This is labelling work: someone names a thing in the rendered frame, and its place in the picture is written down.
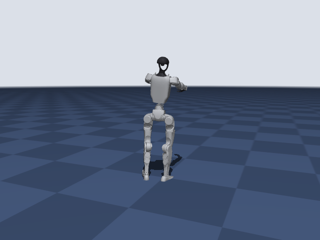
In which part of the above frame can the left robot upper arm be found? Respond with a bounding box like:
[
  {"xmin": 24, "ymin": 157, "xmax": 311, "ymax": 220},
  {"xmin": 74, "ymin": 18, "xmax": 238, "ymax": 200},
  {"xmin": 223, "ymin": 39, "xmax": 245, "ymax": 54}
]
[{"xmin": 145, "ymin": 73, "xmax": 152, "ymax": 83}]

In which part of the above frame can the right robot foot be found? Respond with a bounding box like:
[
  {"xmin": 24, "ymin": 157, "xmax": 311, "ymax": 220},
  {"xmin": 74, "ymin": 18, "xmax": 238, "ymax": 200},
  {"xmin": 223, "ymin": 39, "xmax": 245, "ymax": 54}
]
[{"xmin": 160, "ymin": 175, "xmax": 173, "ymax": 182}]

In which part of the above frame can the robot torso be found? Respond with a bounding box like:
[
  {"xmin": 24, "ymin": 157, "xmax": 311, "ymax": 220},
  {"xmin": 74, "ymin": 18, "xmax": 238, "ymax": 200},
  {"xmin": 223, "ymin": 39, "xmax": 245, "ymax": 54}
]
[{"xmin": 150, "ymin": 72, "xmax": 172, "ymax": 122}]

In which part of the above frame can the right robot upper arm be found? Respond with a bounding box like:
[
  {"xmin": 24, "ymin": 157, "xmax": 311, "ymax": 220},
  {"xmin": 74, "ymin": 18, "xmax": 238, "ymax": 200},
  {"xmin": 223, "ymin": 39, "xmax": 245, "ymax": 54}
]
[{"xmin": 170, "ymin": 76, "xmax": 182, "ymax": 90}]

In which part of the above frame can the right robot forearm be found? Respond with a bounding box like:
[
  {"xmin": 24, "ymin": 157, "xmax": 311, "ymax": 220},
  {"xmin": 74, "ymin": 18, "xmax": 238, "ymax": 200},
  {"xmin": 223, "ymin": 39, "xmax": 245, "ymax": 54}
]
[{"xmin": 181, "ymin": 83, "xmax": 188, "ymax": 91}]

